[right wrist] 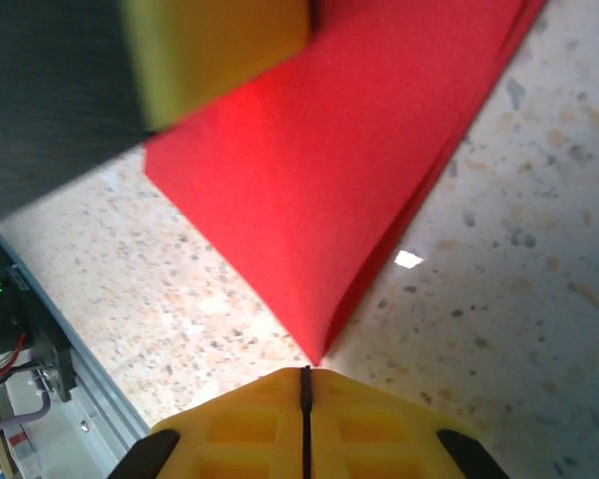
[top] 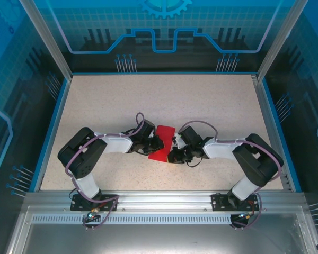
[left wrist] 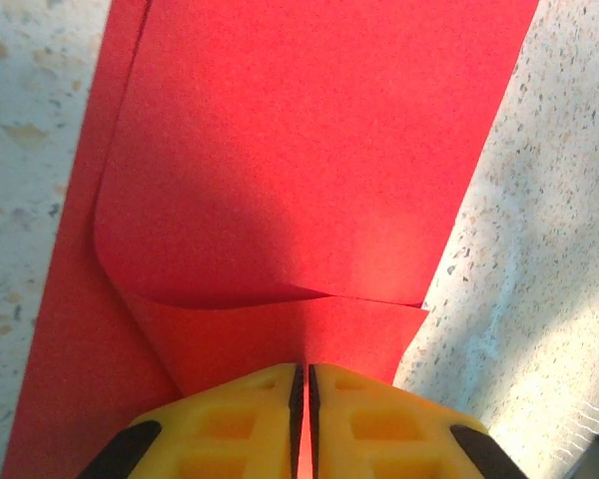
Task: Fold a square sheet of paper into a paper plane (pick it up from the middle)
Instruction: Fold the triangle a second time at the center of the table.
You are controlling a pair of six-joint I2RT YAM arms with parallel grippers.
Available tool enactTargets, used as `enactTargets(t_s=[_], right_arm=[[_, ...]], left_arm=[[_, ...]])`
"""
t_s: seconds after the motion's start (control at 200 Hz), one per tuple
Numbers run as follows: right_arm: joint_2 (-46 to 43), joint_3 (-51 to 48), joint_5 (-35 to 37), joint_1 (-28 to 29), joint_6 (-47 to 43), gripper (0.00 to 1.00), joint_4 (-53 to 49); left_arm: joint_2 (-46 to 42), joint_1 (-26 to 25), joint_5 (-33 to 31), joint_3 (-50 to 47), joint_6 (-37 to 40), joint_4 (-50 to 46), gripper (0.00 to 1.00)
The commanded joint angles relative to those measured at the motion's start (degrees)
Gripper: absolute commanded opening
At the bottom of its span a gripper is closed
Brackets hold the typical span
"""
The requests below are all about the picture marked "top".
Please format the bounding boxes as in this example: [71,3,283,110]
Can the grey sheet metal tray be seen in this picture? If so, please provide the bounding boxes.
[5,206,318,254]

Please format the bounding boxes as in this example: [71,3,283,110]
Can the small adapter with green light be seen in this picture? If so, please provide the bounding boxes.
[237,210,255,221]
[86,207,100,221]

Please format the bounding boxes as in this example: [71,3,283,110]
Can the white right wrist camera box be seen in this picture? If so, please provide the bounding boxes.
[172,133,183,149]

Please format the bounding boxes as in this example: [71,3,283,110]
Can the long aluminium profile rail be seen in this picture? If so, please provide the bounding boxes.
[25,189,305,212]

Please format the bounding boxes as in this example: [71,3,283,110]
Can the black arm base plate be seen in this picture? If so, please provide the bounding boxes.
[211,193,260,212]
[70,194,119,212]

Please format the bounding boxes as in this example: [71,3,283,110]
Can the slotted grey cable duct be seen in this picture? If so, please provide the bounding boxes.
[31,214,233,224]

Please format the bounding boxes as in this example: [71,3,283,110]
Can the short aluminium profile rail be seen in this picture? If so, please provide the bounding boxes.
[250,75,294,191]

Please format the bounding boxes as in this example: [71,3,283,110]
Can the aluminium frame post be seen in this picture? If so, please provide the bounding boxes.
[257,0,308,81]
[18,0,74,80]

